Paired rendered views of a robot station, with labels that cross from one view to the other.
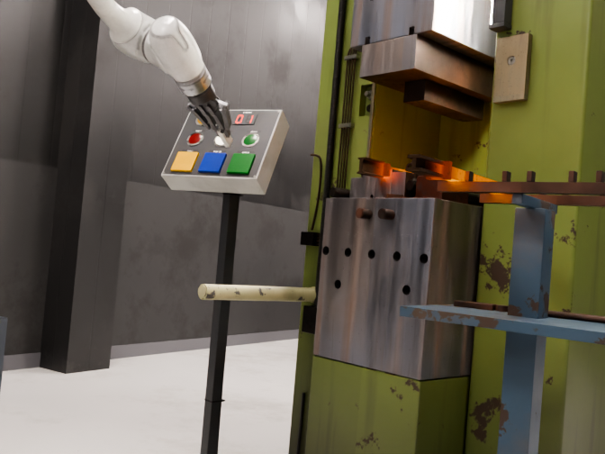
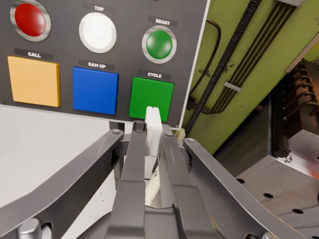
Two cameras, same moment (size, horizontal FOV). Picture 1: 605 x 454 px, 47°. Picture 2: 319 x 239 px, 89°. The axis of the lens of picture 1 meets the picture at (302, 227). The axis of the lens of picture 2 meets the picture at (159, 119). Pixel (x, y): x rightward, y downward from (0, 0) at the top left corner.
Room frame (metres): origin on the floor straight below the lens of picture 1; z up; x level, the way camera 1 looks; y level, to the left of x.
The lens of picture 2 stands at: (1.91, 0.30, 1.22)
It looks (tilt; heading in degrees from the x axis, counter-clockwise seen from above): 49 degrees down; 328
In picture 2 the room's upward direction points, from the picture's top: 15 degrees clockwise
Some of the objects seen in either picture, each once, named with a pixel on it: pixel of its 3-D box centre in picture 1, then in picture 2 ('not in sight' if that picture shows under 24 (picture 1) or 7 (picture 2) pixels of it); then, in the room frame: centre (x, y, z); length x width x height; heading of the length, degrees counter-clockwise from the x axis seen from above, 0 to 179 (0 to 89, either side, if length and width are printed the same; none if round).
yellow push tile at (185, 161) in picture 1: (185, 162); (37, 82); (2.19, 0.39, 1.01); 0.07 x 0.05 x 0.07; 68
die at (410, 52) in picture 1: (432, 74); not in sight; (2.05, -0.35, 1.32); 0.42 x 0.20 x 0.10; 133
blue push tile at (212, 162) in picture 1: (212, 163); (96, 91); (2.15, 0.29, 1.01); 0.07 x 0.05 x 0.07; 68
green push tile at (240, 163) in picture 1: (241, 164); (150, 99); (2.11, 0.20, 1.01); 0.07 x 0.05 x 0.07; 68
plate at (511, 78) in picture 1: (511, 68); not in sight; (1.77, -0.50, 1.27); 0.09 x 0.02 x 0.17; 43
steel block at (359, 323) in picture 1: (433, 285); (277, 150); (2.02, -0.39, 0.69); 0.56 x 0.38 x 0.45; 133
